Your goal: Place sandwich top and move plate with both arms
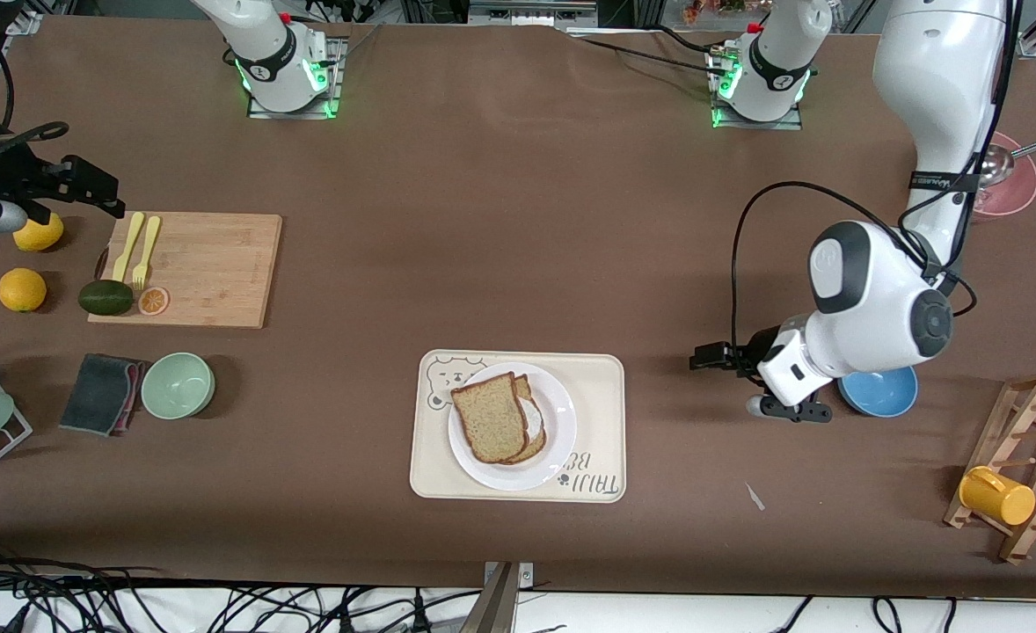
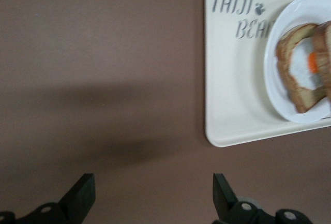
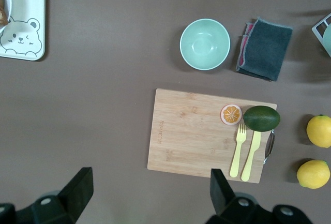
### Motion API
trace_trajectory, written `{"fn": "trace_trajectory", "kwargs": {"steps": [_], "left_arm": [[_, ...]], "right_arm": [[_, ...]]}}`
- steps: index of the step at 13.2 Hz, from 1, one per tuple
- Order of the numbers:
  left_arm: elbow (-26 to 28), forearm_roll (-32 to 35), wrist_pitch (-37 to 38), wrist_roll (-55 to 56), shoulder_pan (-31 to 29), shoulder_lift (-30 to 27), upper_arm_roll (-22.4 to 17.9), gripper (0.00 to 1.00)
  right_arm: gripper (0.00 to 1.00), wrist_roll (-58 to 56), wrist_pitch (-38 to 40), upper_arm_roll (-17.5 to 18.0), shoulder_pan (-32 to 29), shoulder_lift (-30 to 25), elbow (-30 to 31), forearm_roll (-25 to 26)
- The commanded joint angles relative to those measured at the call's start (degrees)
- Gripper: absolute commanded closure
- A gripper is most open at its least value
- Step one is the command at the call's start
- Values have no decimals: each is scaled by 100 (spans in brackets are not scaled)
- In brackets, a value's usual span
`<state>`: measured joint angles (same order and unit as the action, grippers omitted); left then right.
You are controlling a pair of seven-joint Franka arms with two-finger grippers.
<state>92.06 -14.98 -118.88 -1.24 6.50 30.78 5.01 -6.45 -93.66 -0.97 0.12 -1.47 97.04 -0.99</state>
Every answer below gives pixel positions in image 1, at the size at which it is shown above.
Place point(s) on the yellow mug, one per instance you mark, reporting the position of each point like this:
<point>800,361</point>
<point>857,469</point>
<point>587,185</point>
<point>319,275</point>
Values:
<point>997,497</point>

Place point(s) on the fried egg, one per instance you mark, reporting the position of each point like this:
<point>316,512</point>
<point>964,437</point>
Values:
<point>536,418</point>

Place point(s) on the pink bowl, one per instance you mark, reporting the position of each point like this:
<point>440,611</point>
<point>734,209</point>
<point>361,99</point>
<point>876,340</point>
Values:
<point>1015,189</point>

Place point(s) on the yellow lemon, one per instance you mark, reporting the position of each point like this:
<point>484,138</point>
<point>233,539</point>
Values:
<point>22,290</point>
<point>41,237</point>

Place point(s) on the white round plate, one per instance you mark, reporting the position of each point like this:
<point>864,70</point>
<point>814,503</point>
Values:
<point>558,457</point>

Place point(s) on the dark grey folded cloth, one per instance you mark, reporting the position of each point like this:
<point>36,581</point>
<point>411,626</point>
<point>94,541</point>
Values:
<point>96,394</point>

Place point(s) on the pink cloth under grey cloth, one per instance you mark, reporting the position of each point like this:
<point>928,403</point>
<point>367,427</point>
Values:
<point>138,387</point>

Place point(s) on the blue bowl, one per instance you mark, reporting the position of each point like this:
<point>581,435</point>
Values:
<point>887,397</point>

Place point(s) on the bamboo cutting board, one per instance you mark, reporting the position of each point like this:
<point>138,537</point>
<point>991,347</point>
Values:
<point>219,264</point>

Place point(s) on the metal ladle spoon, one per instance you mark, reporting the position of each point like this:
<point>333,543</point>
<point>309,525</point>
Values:
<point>1000,163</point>

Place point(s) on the small white paper scrap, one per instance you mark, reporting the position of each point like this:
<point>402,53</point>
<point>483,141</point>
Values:
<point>755,498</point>

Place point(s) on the orange slice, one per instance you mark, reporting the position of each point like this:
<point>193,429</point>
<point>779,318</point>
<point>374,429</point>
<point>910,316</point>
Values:
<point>153,301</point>

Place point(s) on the grey background box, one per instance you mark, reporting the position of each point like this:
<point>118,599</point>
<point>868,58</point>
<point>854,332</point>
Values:
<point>527,13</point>

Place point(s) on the yellow plastic fork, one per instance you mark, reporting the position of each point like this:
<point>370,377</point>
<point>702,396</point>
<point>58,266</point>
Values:
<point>149,246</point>

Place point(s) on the green avocado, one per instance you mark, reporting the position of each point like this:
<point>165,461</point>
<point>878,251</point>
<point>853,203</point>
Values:
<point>106,297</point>

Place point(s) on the yellow plastic knife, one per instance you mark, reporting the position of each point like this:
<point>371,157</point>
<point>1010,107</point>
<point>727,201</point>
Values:
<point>129,246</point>

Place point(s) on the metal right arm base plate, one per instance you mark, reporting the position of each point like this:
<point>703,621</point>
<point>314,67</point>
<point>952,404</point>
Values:
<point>335,88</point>

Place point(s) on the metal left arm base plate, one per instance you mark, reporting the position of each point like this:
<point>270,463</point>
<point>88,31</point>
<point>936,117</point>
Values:
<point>760,124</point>

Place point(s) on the metal table edge bracket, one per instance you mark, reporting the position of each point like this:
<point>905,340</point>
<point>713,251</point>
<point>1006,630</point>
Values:
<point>500,607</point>

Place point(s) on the beige bear print tray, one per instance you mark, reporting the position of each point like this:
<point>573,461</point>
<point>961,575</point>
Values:
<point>599,396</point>

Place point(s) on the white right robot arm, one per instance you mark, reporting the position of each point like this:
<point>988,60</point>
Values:
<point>263,44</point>

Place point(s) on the mint green bowl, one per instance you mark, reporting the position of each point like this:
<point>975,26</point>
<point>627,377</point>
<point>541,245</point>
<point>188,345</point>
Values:
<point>178,385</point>

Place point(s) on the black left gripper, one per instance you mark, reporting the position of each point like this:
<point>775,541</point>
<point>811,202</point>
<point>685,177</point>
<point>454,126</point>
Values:
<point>759,347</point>

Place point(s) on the seeded bread slice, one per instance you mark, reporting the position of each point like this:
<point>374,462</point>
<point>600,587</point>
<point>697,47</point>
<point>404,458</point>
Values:
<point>490,418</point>

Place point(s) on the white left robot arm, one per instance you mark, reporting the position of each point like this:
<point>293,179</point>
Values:
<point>870,316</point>

